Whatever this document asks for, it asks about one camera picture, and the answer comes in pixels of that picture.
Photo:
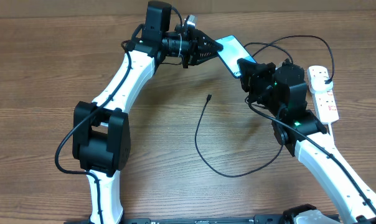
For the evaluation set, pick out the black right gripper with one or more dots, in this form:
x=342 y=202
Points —
x=253 y=74

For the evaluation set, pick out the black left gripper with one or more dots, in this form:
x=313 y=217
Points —
x=196 y=45

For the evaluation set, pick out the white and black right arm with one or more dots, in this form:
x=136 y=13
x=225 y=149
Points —
x=282 y=90

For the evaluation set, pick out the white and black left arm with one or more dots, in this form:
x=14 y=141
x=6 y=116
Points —
x=101 y=135

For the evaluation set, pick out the white USB charger adapter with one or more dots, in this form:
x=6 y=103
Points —
x=320 y=84

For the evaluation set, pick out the white power strip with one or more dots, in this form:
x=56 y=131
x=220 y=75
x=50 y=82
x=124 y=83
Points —
x=324 y=103

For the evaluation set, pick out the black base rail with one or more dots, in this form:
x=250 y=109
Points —
x=256 y=219

